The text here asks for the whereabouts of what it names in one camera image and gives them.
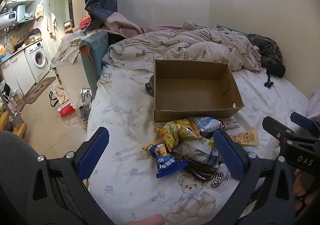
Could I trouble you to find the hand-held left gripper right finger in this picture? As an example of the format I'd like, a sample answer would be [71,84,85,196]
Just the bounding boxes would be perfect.
[214,128,293,205]

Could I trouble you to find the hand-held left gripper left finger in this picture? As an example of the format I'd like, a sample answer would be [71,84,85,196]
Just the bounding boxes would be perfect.
[30,127,110,205]

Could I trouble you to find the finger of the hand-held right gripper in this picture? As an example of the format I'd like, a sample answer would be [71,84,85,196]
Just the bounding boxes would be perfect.
[290,112,320,138]
[262,116,294,140]

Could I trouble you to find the white red-marked snack packet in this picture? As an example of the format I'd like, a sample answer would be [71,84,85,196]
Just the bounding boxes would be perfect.
[210,164,232,192]

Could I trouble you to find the beige small snack packet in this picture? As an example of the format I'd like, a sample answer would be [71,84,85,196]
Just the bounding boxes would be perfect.
[229,129,260,147]

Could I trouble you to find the white striped snack packet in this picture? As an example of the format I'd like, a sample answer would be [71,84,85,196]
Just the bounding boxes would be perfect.
[220,117,241,129]

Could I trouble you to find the dark brown snack packet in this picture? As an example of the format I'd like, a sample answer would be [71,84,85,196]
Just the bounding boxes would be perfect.
[172,137,220,182]

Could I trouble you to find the blue white snack packet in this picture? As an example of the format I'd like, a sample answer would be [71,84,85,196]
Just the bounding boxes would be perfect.
[189,117,223,138]

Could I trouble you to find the yellow snack packet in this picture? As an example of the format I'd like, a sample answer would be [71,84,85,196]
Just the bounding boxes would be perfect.
[154,119,200,151]

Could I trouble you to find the blue bear snack packet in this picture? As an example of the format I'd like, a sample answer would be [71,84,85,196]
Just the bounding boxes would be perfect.
[141,141,188,179]

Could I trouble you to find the brown cardboard box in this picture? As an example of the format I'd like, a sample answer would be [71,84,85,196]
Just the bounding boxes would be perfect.
[153,59,244,122]

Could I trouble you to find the person's right hand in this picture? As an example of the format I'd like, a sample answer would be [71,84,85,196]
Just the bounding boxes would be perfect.
[295,169,320,218]

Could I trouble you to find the person's left hand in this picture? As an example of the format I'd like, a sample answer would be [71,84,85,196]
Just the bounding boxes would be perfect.
[132,214,166,225]

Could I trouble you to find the clear plastic bag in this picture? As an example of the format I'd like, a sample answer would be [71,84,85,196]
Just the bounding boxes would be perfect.
[74,95,93,130]

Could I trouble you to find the white bear print bedsheet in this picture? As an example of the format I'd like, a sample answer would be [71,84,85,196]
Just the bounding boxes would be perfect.
[86,65,316,225]

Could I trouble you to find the red packet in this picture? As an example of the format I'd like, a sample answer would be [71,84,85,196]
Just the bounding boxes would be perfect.
[58,105,76,117]

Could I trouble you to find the silver foil bag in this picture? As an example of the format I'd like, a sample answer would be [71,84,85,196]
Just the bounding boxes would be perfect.
[80,88,93,106]

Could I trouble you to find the white orange shopping bag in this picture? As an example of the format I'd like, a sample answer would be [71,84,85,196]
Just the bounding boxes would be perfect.
[49,84,68,108]

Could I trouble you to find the camouflage jacket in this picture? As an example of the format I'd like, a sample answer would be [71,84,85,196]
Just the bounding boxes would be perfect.
[246,34,286,78]

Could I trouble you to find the person's dark grey clothing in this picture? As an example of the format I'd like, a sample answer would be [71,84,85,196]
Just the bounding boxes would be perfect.
[0,130,39,225]

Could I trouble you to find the wooden chair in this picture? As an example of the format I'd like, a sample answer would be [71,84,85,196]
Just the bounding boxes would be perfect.
[0,111,27,138]

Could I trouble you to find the white side table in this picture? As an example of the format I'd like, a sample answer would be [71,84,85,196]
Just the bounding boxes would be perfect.
[56,61,88,91]

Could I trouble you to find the patterned floor rug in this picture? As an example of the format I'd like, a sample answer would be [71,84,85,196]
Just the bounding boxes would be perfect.
[9,76,57,113]

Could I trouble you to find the grey cloth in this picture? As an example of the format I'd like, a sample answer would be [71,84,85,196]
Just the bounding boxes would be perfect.
[145,76,155,97]

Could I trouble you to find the teal bed headboard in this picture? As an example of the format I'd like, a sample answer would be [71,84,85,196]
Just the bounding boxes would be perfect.
[79,31,109,96]

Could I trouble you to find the patterned cloth pile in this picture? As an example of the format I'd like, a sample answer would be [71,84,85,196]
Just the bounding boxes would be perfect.
[51,31,85,66]

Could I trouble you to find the white washing machine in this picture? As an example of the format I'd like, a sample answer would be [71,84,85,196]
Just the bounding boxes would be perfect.
[24,41,50,84]

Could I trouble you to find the white kitchen cabinet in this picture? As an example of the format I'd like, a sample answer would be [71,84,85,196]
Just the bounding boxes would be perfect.
[0,51,36,96]

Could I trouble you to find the beige checked duvet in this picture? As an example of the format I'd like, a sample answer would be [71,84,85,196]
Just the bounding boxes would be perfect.
[102,21,262,73]

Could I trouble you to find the red clothes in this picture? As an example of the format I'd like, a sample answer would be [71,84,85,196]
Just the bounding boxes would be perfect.
[79,14,93,32]

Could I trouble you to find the pink cloth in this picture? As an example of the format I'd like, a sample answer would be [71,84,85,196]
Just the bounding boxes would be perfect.
[104,11,147,39]

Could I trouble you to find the tall white cabinet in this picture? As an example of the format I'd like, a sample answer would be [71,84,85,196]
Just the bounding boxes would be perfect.
[41,0,57,61]

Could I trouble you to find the white water heater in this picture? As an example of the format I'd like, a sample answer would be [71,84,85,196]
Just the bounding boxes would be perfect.
[0,4,26,29]

